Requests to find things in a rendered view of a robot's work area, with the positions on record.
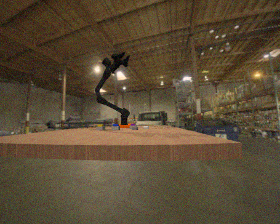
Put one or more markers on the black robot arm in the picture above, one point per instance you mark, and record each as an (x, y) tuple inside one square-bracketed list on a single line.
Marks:
[(107, 73)]

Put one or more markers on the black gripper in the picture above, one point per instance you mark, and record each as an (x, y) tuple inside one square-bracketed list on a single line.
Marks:
[(122, 62)]

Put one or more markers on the yellow button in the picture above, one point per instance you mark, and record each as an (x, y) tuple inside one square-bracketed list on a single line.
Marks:
[(100, 127)]

